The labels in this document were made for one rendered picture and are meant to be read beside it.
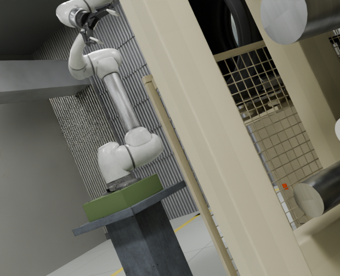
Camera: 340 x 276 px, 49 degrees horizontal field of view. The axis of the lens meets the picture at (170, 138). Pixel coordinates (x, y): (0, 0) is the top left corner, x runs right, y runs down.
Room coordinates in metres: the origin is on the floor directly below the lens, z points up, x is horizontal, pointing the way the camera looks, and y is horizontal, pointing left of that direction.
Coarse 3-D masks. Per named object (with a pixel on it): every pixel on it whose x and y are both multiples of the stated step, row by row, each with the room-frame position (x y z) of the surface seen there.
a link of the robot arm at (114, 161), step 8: (112, 144) 2.16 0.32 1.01; (104, 152) 2.13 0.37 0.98; (112, 152) 2.13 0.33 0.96; (120, 152) 2.15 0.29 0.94; (128, 152) 2.16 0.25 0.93; (104, 160) 2.13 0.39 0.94; (112, 160) 2.12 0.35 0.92; (120, 160) 2.14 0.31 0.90; (128, 160) 2.15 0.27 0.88; (104, 168) 2.13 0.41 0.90; (112, 168) 2.12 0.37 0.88; (120, 168) 2.14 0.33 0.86; (128, 168) 2.16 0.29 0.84; (104, 176) 2.16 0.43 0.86; (112, 176) 2.13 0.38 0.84; (120, 176) 2.13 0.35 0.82
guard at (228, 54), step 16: (336, 32) 1.28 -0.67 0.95; (240, 48) 1.09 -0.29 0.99; (256, 48) 1.12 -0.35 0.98; (256, 64) 1.11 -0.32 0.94; (144, 80) 0.95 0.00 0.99; (224, 80) 1.06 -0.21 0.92; (240, 80) 1.08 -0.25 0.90; (160, 96) 0.96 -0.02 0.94; (256, 96) 1.09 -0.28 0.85; (160, 112) 0.95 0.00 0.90; (272, 112) 1.10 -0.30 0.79; (256, 128) 1.07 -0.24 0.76; (176, 144) 0.95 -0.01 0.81; (272, 144) 1.08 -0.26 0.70; (288, 160) 1.10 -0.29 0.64; (192, 176) 0.95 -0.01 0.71; (304, 176) 1.11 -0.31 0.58; (192, 192) 0.96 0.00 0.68; (208, 224) 0.95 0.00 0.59; (224, 256) 0.95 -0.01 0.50
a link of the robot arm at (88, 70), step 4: (84, 56) 2.21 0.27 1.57; (88, 56) 2.21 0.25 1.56; (88, 60) 2.20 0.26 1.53; (88, 64) 2.20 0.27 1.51; (84, 68) 2.19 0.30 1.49; (88, 68) 2.21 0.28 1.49; (92, 68) 2.22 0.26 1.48; (72, 72) 2.19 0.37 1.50; (76, 72) 2.18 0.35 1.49; (80, 72) 2.19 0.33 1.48; (84, 72) 2.21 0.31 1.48; (88, 72) 2.22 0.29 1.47; (92, 72) 2.24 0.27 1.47; (72, 76) 2.27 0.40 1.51; (76, 76) 2.23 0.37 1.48; (80, 76) 2.23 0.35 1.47; (84, 76) 2.25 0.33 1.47; (88, 76) 2.27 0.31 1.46
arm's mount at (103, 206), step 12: (144, 180) 2.12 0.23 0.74; (156, 180) 2.20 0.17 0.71; (120, 192) 1.96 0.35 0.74; (132, 192) 2.02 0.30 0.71; (144, 192) 2.09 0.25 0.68; (156, 192) 2.17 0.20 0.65; (84, 204) 2.13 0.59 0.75; (96, 204) 2.08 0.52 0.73; (108, 204) 2.03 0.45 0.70; (120, 204) 1.98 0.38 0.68; (132, 204) 1.99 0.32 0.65; (96, 216) 2.10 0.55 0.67
